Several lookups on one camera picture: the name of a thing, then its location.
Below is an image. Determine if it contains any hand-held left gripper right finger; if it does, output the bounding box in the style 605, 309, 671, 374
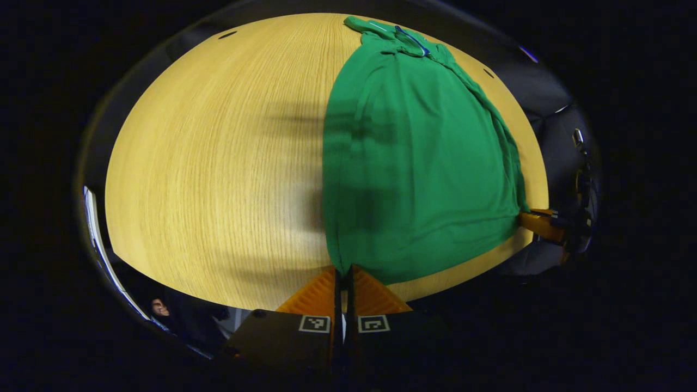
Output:
345, 265, 453, 382

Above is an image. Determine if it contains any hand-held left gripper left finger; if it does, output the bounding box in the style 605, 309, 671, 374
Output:
223, 266, 343, 382

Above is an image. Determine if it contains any green T-shirt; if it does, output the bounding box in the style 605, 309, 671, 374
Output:
321, 15, 531, 286

